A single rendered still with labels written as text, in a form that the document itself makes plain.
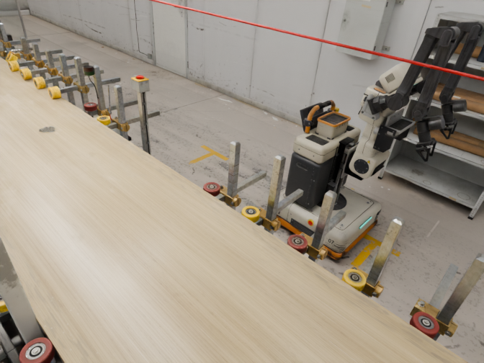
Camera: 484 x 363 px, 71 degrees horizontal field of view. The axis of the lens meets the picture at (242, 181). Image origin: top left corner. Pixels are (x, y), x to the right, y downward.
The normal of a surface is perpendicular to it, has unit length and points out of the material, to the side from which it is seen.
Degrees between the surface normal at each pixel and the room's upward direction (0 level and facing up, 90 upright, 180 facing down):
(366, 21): 90
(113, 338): 0
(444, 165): 90
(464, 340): 0
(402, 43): 90
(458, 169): 90
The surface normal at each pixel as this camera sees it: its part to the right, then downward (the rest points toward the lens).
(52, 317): 0.07, -0.83
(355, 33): -0.68, 0.37
